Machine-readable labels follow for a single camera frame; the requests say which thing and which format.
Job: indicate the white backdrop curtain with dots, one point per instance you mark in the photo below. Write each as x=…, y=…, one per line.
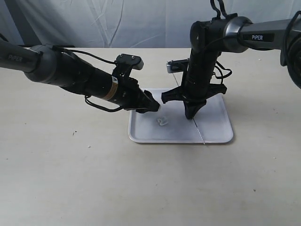
x=102, y=23

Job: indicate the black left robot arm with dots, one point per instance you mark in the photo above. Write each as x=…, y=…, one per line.
x=62, y=67

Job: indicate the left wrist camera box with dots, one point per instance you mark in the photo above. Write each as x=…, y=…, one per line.
x=126, y=63

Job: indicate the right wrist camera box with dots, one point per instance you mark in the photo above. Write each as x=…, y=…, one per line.
x=176, y=66

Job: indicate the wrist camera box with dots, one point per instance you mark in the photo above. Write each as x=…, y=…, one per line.
x=176, y=66
x=126, y=63

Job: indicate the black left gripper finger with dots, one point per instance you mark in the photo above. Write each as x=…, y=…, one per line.
x=147, y=103

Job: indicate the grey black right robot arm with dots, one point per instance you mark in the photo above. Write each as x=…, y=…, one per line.
x=234, y=34

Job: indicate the thin metal skewer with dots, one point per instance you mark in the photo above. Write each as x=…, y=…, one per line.
x=193, y=120

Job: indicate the white plastic tray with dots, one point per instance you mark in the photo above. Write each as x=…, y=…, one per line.
x=212, y=120

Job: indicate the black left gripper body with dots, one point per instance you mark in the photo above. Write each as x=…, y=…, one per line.
x=126, y=92

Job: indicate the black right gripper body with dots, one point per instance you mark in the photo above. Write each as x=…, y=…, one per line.
x=193, y=94

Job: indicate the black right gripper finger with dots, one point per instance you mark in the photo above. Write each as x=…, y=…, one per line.
x=197, y=106
x=191, y=108

